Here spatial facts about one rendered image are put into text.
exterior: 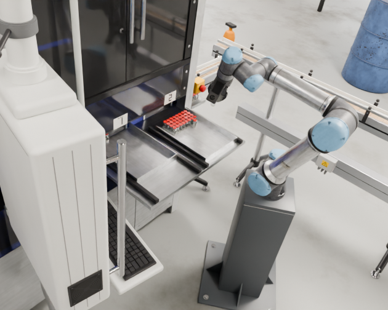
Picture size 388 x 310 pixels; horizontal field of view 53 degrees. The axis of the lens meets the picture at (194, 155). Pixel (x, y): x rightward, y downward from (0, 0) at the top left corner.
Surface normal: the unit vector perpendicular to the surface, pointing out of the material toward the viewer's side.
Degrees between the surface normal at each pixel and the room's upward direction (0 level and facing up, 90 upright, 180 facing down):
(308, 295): 0
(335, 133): 84
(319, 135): 83
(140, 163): 0
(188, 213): 0
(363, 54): 90
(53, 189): 90
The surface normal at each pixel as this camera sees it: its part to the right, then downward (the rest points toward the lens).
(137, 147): 0.12, -0.76
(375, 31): -0.78, 0.32
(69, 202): 0.62, 0.56
